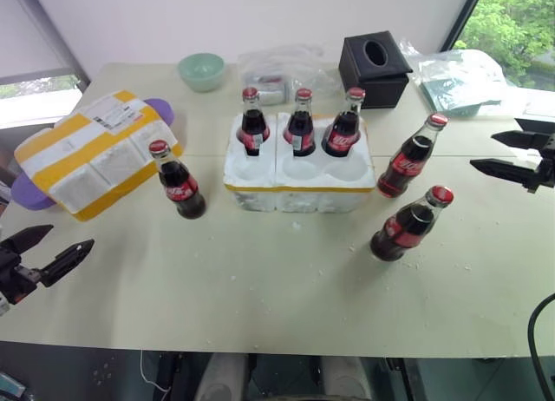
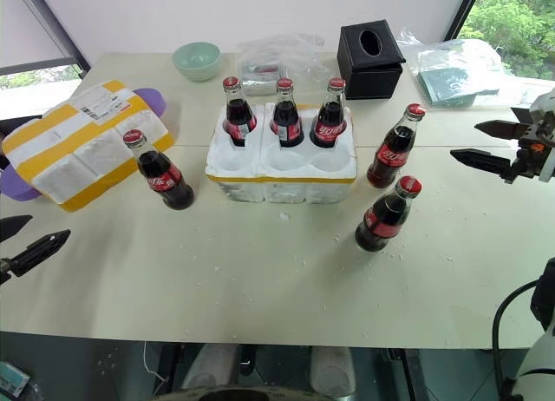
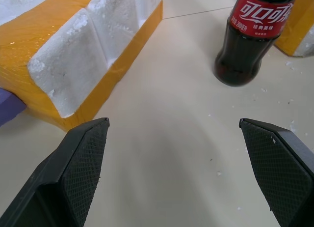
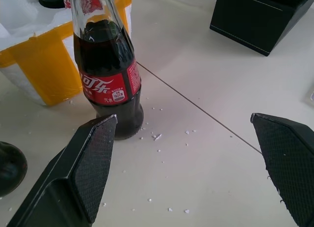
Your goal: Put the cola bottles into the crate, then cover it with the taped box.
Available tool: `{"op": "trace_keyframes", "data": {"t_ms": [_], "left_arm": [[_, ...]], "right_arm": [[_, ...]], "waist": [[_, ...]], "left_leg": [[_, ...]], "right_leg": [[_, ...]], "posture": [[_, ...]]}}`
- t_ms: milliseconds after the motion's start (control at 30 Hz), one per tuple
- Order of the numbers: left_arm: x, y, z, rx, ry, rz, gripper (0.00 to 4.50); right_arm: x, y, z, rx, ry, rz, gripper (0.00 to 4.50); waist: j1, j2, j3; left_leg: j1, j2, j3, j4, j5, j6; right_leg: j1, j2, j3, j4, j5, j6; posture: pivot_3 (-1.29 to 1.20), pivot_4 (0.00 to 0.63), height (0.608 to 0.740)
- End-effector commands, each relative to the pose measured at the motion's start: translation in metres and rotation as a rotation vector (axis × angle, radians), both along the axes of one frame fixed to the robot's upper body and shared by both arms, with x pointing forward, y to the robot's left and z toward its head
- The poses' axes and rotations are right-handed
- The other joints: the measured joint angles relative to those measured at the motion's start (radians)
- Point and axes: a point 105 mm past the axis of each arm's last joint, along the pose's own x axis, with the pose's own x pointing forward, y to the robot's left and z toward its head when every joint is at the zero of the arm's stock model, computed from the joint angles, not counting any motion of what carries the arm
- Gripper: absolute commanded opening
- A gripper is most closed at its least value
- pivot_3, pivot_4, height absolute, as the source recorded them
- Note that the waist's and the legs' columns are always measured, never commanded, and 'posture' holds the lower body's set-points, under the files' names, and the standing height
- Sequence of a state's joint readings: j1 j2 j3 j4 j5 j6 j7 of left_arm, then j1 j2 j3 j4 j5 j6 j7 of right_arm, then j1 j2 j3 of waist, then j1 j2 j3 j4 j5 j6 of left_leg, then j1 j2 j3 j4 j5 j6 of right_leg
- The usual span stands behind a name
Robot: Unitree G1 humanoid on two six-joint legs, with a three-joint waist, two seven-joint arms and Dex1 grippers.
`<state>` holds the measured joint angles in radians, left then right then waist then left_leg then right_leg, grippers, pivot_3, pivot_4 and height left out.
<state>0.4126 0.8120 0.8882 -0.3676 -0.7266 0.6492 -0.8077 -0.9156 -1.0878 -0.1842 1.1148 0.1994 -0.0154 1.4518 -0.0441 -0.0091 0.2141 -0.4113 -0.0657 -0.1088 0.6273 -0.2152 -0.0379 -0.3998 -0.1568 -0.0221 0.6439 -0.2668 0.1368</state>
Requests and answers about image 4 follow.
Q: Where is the black round object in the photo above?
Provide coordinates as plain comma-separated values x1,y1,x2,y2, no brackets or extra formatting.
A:
0,141,28,198

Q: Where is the black box white stitching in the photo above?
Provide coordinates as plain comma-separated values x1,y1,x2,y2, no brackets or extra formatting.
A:
209,0,314,57

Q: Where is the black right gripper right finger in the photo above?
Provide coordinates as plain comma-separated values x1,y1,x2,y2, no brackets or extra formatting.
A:
250,113,314,227

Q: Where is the yellow and white crate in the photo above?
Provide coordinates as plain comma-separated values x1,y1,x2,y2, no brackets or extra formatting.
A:
0,0,132,107

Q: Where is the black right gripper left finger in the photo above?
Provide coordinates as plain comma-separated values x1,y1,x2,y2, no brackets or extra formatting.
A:
7,114,118,227

